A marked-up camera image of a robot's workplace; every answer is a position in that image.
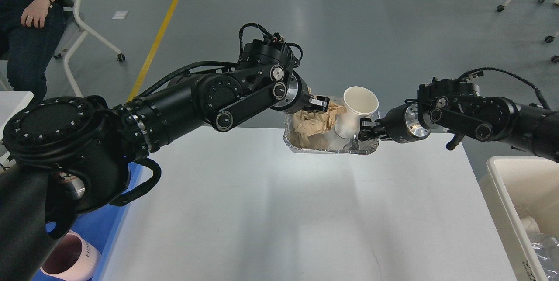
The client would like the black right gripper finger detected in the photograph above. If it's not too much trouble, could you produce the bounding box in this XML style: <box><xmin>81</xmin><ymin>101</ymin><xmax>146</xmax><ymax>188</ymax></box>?
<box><xmin>358</xmin><ymin>118</ymin><xmax>387</xmax><ymax>142</ymax></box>

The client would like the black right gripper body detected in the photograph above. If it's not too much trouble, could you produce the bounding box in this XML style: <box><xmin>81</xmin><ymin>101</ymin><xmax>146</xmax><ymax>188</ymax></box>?
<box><xmin>379</xmin><ymin>103</ymin><xmax>431</xmax><ymax>144</ymax></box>

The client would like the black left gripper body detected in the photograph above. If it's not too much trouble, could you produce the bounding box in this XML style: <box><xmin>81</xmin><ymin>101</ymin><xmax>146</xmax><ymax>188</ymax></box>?
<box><xmin>270</xmin><ymin>71</ymin><xmax>313</xmax><ymax>115</ymax></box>

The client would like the brown paper napkin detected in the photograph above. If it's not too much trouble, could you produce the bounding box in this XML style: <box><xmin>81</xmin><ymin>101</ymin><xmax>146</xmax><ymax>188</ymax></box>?
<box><xmin>287</xmin><ymin>101</ymin><xmax>347</xmax><ymax>147</ymax></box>

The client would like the white paper cup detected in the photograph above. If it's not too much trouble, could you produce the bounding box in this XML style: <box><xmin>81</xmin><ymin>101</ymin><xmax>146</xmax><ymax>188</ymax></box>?
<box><xmin>334</xmin><ymin>86</ymin><xmax>379</xmax><ymax>139</ymax></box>

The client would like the foil lined bin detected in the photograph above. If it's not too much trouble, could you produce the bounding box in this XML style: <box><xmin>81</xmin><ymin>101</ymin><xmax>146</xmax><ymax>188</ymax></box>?
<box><xmin>283</xmin><ymin>114</ymin><xmax>380</xmax><ymax>154</ymax></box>

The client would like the pink ceramic mug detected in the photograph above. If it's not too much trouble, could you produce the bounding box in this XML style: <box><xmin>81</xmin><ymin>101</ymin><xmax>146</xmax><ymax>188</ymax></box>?
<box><xmin>40</xmin><ymin>230</ymin><xmax>100</xmax><ymax>281</ymax></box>

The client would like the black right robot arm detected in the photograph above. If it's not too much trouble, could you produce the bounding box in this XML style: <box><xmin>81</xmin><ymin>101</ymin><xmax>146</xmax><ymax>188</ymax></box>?
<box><xmin>357</xmin><ymin>67</ymin><xmax>559</xmax><ymax>162</ymax></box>

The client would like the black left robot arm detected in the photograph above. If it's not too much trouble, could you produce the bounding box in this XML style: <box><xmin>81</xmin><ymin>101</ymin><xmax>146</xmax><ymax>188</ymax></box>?
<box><xmin>0</xmin><ymin>23</ymin><xmax>330</xmax><ymax>281</ymax></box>

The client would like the white waste bin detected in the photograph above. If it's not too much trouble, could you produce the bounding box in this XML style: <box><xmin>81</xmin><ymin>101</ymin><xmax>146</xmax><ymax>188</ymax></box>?
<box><xmin>479</xmin><ymin>156</ymin><xmax>559</xmax><ymax>281</ymax></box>

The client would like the white office chair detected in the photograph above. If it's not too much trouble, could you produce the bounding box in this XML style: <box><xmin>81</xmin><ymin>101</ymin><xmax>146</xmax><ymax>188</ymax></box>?
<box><xmin>52</xmin><ymin>0</ymin><xmax>125</xmax><ymax>97</ymax></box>

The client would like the blue plastic tray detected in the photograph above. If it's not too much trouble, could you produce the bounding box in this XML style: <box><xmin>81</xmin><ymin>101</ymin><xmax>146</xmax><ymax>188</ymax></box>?
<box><xmin>31</xmin><ymin>161</ymin><xmax>145</xmax><ymax>281</ymax></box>

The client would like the person in black clothes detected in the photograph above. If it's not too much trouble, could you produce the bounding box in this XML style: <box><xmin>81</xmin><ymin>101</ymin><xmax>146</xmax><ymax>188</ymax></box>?
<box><xmin>0</xmin><ymin>0</ymin><xmax>65</xmax><ymax>104</ymax></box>

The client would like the white side table left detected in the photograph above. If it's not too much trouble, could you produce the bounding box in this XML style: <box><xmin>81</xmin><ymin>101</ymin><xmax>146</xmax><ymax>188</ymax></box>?
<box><xmin>0</xmin><ymin>90</ymin><xmax>33</xmax><ymax>173</ymax></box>

